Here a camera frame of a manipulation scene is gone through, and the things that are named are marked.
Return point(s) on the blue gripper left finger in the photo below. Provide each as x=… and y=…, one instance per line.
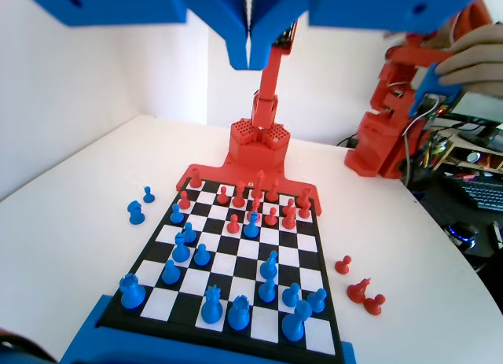
x=232, y=18

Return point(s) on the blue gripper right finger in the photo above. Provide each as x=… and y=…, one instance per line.
x=271, y=14

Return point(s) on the red leader arm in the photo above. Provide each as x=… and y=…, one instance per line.
x=373, y=144

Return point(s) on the red robot arm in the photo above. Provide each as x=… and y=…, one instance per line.
x=259, y=148

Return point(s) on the red chess queen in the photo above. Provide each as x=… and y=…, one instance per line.
x=238, y=198

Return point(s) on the blue chess bishop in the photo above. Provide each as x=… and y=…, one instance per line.
x=181, y=252

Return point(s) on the blue chess queen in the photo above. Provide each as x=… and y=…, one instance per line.
x=212, y=307

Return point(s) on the red chess knight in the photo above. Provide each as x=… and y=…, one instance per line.
x=357, y=292

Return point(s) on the person's bare hand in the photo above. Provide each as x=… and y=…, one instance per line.
x=479, y=61

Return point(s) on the computer monitor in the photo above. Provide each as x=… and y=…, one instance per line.
x=477, y=104

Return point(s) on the wooden desk organizer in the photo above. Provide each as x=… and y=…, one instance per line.
x=460, y=145

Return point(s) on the black white chessboard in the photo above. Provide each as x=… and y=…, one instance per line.
x=243, y=254

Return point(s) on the black keyboard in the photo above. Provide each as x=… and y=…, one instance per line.
x=483, y=193

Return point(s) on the black computer mouse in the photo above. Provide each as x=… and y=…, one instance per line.
x=460, y=232

